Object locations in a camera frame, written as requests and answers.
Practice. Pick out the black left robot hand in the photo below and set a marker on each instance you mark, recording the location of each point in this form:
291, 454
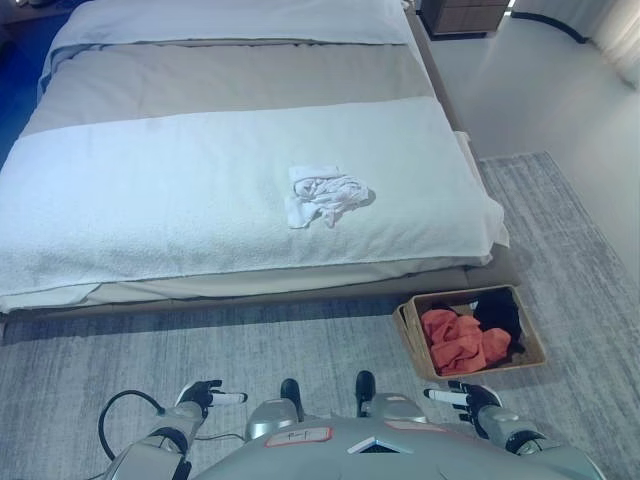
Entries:
200, 392

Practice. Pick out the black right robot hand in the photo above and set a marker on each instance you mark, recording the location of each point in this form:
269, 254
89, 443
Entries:
475, 397

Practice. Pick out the white garment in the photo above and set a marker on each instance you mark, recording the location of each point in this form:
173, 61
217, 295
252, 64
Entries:
325, 192

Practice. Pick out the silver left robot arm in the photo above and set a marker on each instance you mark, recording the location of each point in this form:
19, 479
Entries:
150, 445

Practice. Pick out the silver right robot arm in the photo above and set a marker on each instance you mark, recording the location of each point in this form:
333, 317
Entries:
520, 435

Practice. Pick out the woven wicker laundry basket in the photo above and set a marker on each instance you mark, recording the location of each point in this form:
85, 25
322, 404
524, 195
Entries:
532, 345

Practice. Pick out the beige upholstered bed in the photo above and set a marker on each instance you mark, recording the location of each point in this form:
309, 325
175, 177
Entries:
310, 292

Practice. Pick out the orange garment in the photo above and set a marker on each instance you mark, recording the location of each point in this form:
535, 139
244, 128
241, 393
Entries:
455, 340

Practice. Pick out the silver left robot leg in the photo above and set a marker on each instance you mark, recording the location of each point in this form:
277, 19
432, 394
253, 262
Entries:
272, 417

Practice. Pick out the silver robot leg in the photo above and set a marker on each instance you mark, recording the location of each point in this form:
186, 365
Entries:
272, 417
395, 405

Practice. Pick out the silver right robot leg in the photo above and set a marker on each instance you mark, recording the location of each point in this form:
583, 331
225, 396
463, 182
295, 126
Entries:
395, 405

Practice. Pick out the black garment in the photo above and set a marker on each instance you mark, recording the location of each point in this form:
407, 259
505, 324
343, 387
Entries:
500, 312

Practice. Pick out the silver robot torso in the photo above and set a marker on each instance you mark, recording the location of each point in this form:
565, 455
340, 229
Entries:
350, 457

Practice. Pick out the grey striped rug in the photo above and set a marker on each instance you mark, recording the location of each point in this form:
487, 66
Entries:
550, 240

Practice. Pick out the large white terry blanket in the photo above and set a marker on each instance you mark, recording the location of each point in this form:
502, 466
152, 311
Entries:
175, 200

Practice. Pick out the beige duvet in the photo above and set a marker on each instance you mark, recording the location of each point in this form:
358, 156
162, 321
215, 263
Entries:
240, 75

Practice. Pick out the white blanket with dark hem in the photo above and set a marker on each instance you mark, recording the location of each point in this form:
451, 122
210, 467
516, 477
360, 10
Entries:
225, 20

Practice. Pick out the black curved floor strip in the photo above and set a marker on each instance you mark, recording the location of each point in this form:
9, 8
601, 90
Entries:
555, 24

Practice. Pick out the brown wooden nightstand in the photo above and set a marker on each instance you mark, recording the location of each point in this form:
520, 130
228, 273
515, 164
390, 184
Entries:
462, 15

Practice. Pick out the white sheer curtain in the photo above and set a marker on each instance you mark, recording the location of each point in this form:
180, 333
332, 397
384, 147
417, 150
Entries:
615, 35

